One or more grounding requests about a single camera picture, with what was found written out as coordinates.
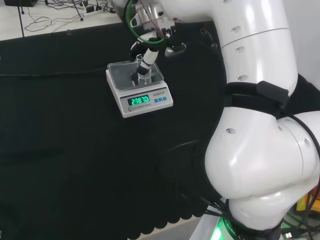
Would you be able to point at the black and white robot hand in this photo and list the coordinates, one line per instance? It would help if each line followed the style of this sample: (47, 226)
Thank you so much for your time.
(175, 40)

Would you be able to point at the white power strip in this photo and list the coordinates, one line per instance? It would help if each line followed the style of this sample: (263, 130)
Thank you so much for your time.
(91, 11)

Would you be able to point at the clear plastic clip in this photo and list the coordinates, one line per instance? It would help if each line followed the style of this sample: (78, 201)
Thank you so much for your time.
(69, 32)

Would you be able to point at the yellow stop button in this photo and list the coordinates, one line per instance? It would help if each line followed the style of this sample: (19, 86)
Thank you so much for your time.
(303, 202)

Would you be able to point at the black tripod leg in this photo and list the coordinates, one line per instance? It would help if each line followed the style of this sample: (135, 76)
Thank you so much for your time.
(78, 10)

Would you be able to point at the black equipment box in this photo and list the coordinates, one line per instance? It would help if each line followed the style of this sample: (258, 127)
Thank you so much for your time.
(20, 2)

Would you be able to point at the black bench cloth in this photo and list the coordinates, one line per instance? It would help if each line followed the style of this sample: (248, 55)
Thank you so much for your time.
(62, 150)

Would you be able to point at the silver usb plug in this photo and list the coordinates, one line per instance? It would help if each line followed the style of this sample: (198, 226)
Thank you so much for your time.
(288, 235)

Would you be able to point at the white electronic balance steel pan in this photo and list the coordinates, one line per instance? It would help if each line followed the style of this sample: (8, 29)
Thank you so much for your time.
(140, 105)

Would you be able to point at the clear glass beaker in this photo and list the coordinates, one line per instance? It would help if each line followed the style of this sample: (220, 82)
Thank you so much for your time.
(143, 80)

